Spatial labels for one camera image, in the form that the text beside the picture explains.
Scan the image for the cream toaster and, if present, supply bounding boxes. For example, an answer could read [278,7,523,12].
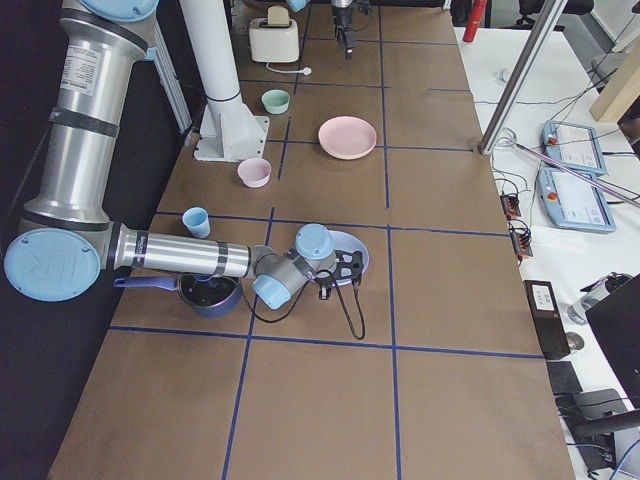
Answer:
[248,6,300,63]

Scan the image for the orange black connector lower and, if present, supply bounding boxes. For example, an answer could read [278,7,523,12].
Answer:
[508,219,533,262]

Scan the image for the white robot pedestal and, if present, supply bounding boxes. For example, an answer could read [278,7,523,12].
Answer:
[180,0,269,162]

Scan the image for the green bowl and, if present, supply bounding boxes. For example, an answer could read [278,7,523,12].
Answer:
[261,89,290,115]

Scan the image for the pink bowl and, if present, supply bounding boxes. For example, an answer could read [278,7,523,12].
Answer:
[237,158,272,188]

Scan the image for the red cylinder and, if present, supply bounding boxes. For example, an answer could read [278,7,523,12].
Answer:
[462,0,488,43]

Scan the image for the lower teach pendant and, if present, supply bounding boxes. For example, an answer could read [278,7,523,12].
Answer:
[537,167,616,233]

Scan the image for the upper teach pendant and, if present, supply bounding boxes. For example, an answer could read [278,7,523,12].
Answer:
[541,120,607,176]

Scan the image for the black box with label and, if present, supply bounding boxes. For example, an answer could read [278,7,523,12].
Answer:
[523,280,570,360]

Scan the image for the orange black connector upper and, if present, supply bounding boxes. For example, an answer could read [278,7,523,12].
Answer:
[500,193,521,219]

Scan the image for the orange black connector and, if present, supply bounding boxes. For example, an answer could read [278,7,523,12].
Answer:
[500,193,521,219]
[508,219,533,262]

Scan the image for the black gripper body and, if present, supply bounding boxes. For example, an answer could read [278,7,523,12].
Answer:
[333,250,363,286]

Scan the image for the white toaster plug cable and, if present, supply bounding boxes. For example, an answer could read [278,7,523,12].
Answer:
[264,61,314,77]

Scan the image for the light blue cup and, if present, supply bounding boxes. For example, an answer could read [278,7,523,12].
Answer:
[182,207,211,239]

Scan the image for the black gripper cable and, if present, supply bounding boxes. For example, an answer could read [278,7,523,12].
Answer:
[243,269,367,342]

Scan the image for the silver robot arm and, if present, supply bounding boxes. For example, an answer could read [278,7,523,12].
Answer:
[4,1,363,309]

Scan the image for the aluminium frame post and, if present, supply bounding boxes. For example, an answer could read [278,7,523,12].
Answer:
[478,0,568,156]

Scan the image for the pink plate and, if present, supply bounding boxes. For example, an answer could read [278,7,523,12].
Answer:
[318,116,377,160]

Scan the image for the dark blue saucepan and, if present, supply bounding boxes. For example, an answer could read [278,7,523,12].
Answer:
[113,274,243,318]

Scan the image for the wooden board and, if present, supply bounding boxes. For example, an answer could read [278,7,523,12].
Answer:
[590,40,639,123]

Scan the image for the light blue plate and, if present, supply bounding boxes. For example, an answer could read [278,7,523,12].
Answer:
[329,230,370,276]

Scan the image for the teach pendant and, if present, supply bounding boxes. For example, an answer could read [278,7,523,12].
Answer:
[541,120,607,176]
[537,167,616,233]

